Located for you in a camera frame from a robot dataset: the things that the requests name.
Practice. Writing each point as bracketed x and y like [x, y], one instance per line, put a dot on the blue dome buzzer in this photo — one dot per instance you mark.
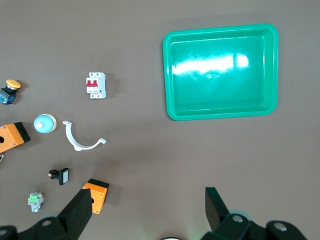
[45, 123]

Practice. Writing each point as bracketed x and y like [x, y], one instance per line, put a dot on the orange button box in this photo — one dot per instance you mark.
[100, 195]
[11, 136]

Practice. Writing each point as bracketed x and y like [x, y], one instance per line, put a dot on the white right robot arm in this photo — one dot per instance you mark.
[171, 238]

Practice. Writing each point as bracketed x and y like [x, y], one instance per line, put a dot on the brown table mat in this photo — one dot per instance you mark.
[140, 155]

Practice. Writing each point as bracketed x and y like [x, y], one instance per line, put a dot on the white red circuit breaker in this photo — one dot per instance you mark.
[96, 85]

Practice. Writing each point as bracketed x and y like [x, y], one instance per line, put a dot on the yellow mushroom push button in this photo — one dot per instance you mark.
[10, 91]

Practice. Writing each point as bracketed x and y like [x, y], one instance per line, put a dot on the green plastic tray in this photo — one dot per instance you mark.
[220, 75]

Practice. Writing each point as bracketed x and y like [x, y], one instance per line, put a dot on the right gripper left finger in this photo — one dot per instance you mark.
[72, 215]

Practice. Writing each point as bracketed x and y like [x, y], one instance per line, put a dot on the black square push button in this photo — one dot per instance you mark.
[60, 175]

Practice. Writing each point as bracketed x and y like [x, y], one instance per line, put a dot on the green white selector switch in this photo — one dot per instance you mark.
[35, 201]

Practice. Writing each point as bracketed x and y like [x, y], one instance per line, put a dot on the small white curved bracket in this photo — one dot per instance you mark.
[71, 140]

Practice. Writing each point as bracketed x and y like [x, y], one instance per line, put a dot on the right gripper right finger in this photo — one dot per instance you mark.
[225, 225]

